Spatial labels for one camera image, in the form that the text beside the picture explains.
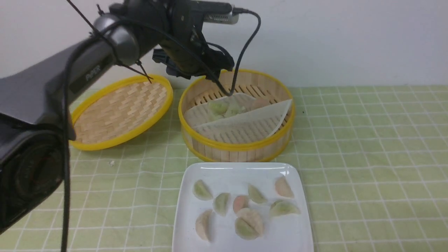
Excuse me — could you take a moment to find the green dumpling left centre plate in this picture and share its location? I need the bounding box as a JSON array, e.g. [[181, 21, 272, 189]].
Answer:
[[213, 192, 230, 217]]

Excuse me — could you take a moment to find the yellow rimmed bamboo steamer basket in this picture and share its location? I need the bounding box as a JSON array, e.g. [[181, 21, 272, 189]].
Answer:
[[178, 69, 295, 162]]

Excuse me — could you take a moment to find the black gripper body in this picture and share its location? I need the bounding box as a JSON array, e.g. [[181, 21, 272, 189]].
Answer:
[[152, 0, 235, 79]]

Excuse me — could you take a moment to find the white steamer paper liner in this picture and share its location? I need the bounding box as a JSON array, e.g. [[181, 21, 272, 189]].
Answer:
[[184, 93, 292, 145]]

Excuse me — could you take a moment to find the green dumpling centre back plate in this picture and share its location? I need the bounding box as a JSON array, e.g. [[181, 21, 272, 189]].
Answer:
[[248, 183, 268, 204]]

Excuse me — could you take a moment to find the black camera cable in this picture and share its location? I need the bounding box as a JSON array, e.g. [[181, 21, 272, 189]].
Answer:
[[201, 8, 261, 97]]

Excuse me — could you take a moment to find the pink dumpling at plate back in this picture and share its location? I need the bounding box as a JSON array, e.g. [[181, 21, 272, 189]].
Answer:
[[274, 176, 294, 199]]

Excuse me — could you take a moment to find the white square plate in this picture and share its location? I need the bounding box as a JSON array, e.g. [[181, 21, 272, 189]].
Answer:
[[172, 162, 315, 252]]

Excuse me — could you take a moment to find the green dumpling right on plate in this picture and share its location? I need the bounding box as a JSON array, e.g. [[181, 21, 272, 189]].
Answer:
[[269, 199, 301, 218]]

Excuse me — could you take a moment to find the beige dumpling left front plate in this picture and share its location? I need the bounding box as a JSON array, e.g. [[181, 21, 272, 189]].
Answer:
[[195, 209, 213, 242]]

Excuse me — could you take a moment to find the green checkered tablecloth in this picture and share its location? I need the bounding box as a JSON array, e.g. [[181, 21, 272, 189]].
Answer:
[[0, 85, 448, 252]]

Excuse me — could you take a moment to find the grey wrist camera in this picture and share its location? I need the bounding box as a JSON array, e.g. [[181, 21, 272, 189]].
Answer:
[[191, 0, 239, 25]]

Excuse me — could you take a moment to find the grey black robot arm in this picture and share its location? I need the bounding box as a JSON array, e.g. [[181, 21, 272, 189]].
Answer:
[[0, 0, 238, 233]]

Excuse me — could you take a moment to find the green dumpling front plate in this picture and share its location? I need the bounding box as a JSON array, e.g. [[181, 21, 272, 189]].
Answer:
[[234, 217, 260, 240]]

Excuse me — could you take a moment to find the green dumpling plate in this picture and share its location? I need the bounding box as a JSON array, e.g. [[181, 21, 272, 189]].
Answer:
[[248, 183, 268, 204], [234, 217, 260, 240], [213, 192, 230, 217]]

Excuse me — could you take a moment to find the green dumpling steamer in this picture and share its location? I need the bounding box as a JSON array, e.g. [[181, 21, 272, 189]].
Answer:
[[192, 179, 213, 201], [207, 99, 229, 115]]

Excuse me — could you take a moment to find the yellow rimmed bamboo steamer lid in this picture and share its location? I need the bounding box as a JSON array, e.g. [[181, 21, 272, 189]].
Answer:
[[70, 75, 174, 151]]

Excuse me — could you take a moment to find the small pink dumpling on plate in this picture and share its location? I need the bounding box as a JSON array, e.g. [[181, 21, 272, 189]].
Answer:
[[233, 195, 249, 214]]

